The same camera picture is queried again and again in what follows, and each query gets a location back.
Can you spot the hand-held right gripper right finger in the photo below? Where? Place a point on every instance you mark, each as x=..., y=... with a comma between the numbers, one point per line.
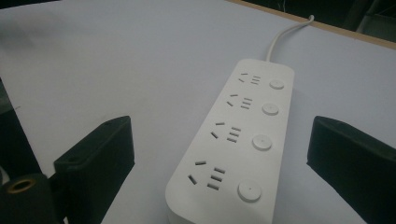
x=358, y=165

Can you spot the white power strip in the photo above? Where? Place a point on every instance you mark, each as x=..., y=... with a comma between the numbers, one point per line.
x=230, y=146

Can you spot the grey metal stand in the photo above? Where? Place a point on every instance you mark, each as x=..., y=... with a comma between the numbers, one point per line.
x=378, y=26

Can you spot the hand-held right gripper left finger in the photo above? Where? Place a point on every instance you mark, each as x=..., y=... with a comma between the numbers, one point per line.
x=96, y=165

